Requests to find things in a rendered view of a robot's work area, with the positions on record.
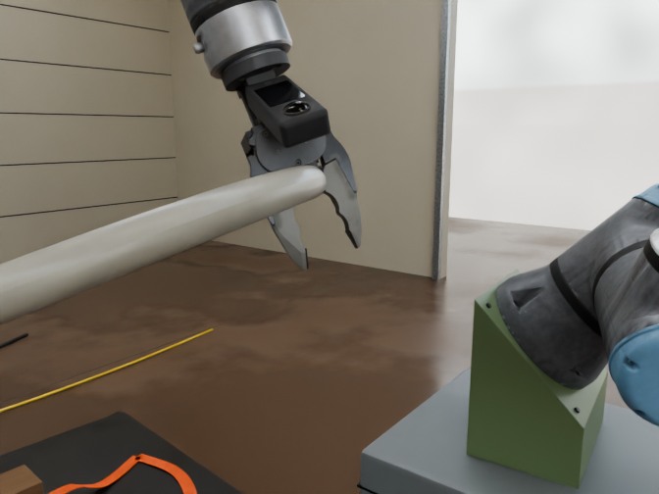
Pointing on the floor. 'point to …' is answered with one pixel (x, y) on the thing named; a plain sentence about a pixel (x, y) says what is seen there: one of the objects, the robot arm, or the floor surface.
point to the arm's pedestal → (431, 471)
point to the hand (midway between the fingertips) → (329, 247)
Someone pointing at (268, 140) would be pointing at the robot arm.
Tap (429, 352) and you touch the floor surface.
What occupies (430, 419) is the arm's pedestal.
